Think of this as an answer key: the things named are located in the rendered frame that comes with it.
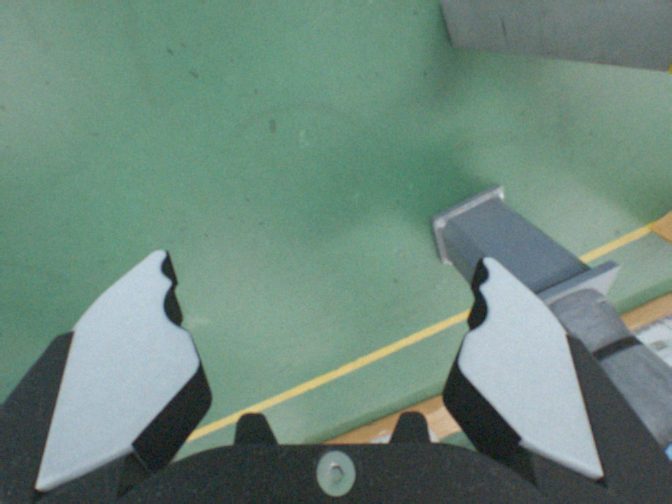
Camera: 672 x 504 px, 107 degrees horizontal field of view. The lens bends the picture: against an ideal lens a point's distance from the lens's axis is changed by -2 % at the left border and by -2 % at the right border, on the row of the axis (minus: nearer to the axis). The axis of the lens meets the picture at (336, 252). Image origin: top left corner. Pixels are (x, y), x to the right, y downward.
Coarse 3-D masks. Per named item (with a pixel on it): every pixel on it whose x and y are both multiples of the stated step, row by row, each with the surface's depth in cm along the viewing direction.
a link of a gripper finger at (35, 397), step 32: (64, 352) 6; (32, 384) 5; (0, 416) 5; (32, 416) 5; (0, 448) 4; (32, 448) 4; (0, 480) 4; (32, 480) 4; (96, 480) 4; (128, 480) 4
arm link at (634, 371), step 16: (624, 352) 37; (640, 352) 37; (608, 368) 37; (624, 368) 36; (640, 368) 35; (656, 368) 35; (624, 384) 35; (640, 384) 34; (656, 384) 34; (640, 400) 34; (656, 400) 33; (640, 416) 33; (656, 416) 32; (656, 432) 32
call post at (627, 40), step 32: (448, 0) 36; (480, 0) 31; (512, 0) 28; (544, 0) 25; (576, 0) 22; (608, 0) 20; (640, 0) 18; (480, 32) 35; (512, 32) 30; (544, 32) 27; (576, 32) 24; (608, 32) 21; (640, 32) 20; (608, 64) 23; (640, 64) 21
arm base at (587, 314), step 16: (592, 288) 44; (560, 304) 43; (576, 304) 42; (592, 304) 42; (608, 304) 43; (560, 320) 43; (576, 320) 41; (592, 320) 40; (608, 320) 40; (576, 336) 41; (592, 336) 40; (608, 336) 39; (624, 336) 39; (592, 352) 39; (608, 352) 38
